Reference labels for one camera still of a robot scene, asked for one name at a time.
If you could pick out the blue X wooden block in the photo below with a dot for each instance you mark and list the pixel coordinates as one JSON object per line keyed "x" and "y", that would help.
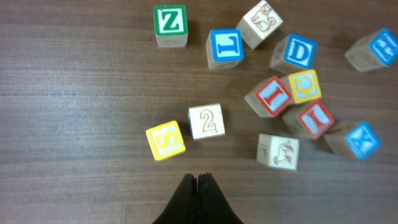
{"x": 353, "y": 139}

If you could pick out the blue L wooden block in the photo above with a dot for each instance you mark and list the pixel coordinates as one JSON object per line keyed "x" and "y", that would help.
{"x": 224, "y": 48}

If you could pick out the blue D wooden block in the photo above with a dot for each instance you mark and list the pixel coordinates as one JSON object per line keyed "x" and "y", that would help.
{"x": 294, "y": 53}

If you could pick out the number 2 wooden block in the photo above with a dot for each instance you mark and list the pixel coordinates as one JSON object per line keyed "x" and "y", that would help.
{"x": 206, "y": 121}

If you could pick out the red edged animal block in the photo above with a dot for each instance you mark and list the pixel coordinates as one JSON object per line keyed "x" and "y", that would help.
{"x": 278, "y": 152}

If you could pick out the blue H wooden block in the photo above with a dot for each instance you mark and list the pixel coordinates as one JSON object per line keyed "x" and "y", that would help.
{"x": 373, "y": 51}

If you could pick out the yellow C wooden block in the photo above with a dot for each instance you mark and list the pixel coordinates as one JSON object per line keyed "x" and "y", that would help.
{"x": 303, "y": 86}

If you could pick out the plain animal wooden block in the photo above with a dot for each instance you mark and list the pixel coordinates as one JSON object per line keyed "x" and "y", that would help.
{"x": 258, "y": 24}

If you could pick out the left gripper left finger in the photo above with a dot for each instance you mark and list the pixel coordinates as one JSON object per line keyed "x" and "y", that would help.
{"x": 182, "y": 207}

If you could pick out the yellow S wooden block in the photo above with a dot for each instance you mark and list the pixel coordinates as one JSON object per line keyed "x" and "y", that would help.
{"x": 165, "y": 140}

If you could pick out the red I block lower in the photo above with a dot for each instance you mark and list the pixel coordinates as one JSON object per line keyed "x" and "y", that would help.
{"x": 310, "y": 120}

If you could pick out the red I wooden block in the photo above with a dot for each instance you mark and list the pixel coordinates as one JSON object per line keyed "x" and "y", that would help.
{"x": 269, "y": 98}

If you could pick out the green Z wooden block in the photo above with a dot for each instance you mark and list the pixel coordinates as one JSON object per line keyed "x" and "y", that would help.
{"x": 170, "y": 24}

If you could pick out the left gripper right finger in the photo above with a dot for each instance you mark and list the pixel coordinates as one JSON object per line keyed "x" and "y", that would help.
{"x": 213, "y": 207}

